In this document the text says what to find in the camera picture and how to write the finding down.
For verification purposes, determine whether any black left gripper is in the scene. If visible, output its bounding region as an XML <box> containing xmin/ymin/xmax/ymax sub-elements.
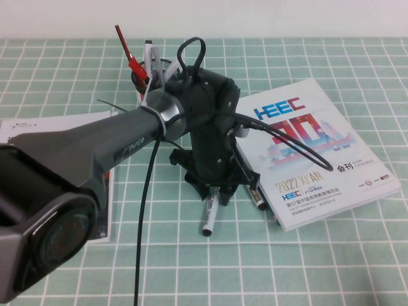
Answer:
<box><xmin>184</xmin><ymin>124</ymin><xmax>259</xmax><ymax>207</ymax></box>

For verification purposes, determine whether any white marker with black cap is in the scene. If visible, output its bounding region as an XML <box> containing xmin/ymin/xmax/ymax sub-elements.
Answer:
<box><xmin>201</xmin><ymin>187</ymin><xmax>221</xmax><ymax>237</ymax></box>

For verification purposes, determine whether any clear plastic pen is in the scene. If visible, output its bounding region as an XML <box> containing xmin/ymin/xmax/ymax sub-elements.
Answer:
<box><xmin>162</xmin><ymin>60</ymin><xmax>180</xmax><ymax>82</ymax></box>

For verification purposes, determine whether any black mesh pen holder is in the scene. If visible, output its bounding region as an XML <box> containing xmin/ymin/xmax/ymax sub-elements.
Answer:
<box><xmin>131</xmin><ymin>57</ymin><xmax>183</xmax><ymax>103</ymax></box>

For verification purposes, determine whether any grey pen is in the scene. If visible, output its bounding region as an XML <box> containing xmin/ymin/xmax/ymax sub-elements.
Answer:
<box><xmin>151</xmin><ymin>47</ymin><xmax>166</xmax><ymax>93</ymax></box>

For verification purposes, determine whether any white pen with black tip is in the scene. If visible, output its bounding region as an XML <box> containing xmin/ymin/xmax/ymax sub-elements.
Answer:
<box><xmin>143</xmin><ymin>39</ymin><xmax>154</xmax><ymax>77</ymax></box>

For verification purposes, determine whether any red pen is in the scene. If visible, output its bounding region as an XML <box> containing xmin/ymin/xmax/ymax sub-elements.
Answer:
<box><xmin>114</xmin><ymin>24</ymin><xmax>151</xmax><ymax>89</ymax></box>

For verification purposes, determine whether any black marker with brown label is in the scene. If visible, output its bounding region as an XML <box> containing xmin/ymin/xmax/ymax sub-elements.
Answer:
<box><xmin>245</xmin><ymin>183</ymin><xmax>267</xmax><ymax>211</ymax></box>

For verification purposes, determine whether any white zip tie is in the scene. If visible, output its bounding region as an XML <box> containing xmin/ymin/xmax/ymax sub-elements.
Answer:
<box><xmin>139</xmin><ymin>76</ymin><xmax>166</xmax><ymax>143</ymax></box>

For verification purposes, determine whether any white HEEC catalogue book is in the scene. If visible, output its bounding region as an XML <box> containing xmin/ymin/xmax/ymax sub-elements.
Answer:
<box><xmin>234</xmin><ymin>78</ymin><xmax>402</xmax><ymax>233</ymax></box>

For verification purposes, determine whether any green checked tablecloth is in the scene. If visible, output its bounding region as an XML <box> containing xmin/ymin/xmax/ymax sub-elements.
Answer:
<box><xmin>0</xmin><ymin>38</ymin><xmax>408</xmax><ymax>306</ymax></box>

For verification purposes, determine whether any black zip tie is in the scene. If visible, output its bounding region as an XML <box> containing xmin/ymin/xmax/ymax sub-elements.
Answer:
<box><xmin>97</xmin><ymin>98</ymin><xmax>128</xmax><ymax>113</ymax></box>

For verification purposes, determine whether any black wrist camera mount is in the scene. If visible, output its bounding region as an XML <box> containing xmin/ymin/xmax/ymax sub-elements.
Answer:
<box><xmin>170</xmin><ymin>148</ymin><xmax>194</xmax><ymax>167</ymax></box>

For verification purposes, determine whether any thin black cable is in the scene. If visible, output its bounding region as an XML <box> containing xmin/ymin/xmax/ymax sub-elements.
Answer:
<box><xmin>133</xmin><ymin>135</ymin><xmax>163</xmax><ymax>306</ymax></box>

